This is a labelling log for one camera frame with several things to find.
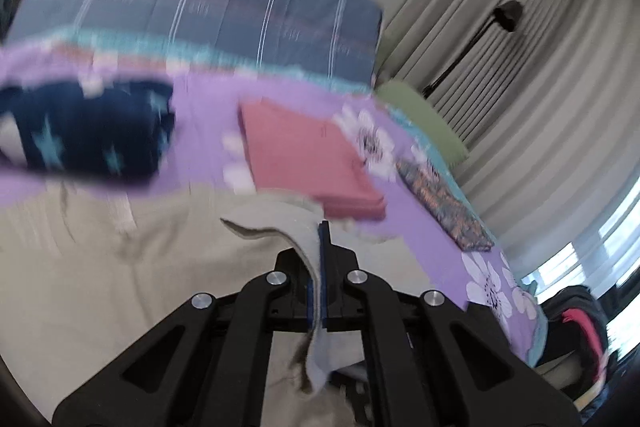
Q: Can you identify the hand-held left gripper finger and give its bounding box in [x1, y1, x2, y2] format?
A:
[52, 248, 321, 427]
[318, 220, 583, 427]

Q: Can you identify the beige small garment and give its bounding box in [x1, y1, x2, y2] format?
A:
[0, 181, 469, 427]

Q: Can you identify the dark clothes pile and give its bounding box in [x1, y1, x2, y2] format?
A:
[540, 285, 612, 400]

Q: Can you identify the folded pink garment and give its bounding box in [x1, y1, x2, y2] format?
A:
[238, 98, 388, 222]

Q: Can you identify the purple floral bed sheet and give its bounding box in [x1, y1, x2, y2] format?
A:
[0, 41, 543, 365]

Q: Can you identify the folded patterned multicolour cloth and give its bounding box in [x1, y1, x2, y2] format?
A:
[396, 157, 495, 252]

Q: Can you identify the green pillow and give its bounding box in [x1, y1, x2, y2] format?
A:
[375, 80, 470, 166]

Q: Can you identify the navy star-print fleece garment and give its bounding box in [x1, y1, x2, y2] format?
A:
[0, 76, 177, 186]

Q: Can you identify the black floor lamp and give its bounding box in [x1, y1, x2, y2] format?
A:
[422, 0, 524, 100]

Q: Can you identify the beige curtain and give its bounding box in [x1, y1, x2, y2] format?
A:
[376, 0, 640, 278]

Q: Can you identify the blue plaid pillow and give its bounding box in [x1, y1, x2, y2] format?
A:
[7, 0, 385, 88]

